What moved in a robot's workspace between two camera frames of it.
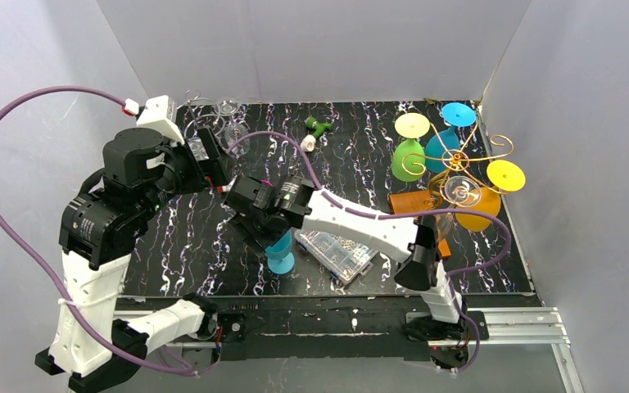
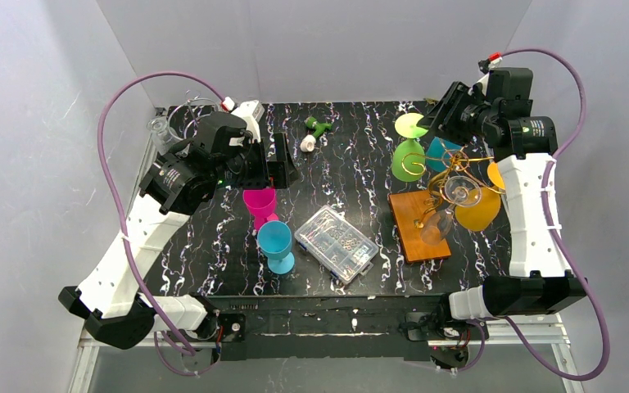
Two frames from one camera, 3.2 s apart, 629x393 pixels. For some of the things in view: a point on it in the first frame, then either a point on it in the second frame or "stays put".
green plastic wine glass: x=408 y=158 stays put
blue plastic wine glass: x=281 y=259 stays put
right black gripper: x=239 y=195 → x=456 y=110
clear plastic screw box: x=343 y=259 stays put
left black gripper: x=209 y=157 → x=267 y=164
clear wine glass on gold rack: x=462 y=191 stays put
